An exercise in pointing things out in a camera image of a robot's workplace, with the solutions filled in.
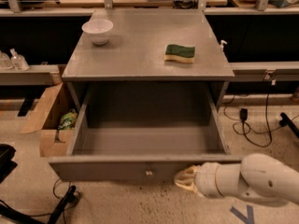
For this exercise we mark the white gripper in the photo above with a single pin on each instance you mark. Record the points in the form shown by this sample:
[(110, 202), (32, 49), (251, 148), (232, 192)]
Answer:
[(206, 179)]

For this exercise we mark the grey top drawer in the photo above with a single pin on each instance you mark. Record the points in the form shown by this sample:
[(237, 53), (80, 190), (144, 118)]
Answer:
[(143, 131)]

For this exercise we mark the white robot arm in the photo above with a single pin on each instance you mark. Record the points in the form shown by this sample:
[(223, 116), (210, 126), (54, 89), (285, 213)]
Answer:
[(258, 178)]

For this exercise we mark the grey drawer cabinet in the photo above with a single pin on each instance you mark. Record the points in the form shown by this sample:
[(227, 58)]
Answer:
[(136, 48)]

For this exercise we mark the blue tape floor marker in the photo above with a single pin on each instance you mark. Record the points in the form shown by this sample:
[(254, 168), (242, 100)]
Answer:
[(248, 218)]

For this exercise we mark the black stand leg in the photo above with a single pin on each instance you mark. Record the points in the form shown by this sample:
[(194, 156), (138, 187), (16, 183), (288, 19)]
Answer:
[(285, 121)]

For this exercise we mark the green yellow sponge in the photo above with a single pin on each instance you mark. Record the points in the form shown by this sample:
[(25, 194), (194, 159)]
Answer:
[(178, 53)]

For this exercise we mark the green snack bag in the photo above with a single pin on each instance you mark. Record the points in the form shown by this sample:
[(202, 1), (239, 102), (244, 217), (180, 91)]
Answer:
[(68, 120)]

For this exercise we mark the small white pump bottle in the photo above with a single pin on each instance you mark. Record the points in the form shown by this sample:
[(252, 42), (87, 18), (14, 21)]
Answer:
[(223, 43)]

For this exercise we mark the open cardboard box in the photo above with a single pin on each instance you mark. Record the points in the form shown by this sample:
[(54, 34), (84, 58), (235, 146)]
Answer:
[(54, 102)]

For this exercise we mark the white ceramic bowl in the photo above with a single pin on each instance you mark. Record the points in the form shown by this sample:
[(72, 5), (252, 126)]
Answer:
[(98, 30)]

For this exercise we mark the black chair base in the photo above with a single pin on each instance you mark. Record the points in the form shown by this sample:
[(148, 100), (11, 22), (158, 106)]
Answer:
[(7, 165)]

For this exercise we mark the clear sanitizer bottle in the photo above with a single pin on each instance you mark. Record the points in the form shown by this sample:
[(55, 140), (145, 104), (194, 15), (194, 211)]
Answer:
[(18, 60)]

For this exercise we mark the clear plastic bottle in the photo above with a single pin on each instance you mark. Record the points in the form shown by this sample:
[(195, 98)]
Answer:
[(5, 62)]

